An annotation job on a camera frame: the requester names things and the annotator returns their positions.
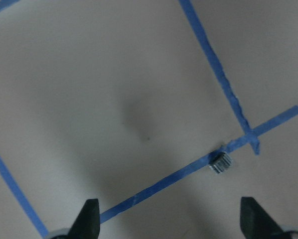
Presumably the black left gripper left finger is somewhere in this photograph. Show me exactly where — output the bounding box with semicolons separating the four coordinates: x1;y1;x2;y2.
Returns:
67;199;100;239

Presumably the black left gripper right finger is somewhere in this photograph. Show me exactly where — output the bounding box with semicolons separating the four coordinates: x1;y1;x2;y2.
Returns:
240;197;286;239

